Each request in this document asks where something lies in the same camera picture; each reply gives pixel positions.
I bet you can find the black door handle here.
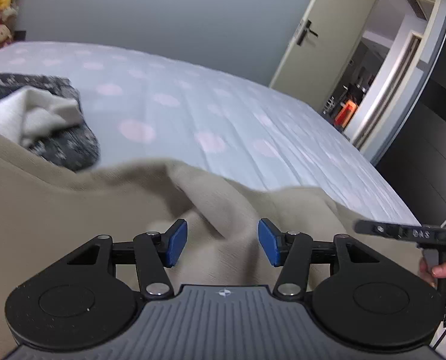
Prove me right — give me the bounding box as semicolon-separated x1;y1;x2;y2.
296;19;319;46

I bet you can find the orange chair in hallway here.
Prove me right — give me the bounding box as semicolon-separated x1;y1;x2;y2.
334;99;358;128

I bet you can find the white printed sweatshirt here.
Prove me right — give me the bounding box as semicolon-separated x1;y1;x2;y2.
0;86;84;148

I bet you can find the cream room door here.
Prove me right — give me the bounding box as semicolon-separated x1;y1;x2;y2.
270;0;377;111

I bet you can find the polka dot bed sheet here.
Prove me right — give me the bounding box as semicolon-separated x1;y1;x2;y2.
0;41;416;224

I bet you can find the beige fleece zip hoodie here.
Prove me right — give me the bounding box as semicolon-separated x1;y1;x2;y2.
0;123;430;360

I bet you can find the dark floral garment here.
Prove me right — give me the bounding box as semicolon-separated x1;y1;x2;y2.
0;72;100;172

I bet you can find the black wardrobe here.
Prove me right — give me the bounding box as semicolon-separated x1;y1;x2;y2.
377;38;446;225

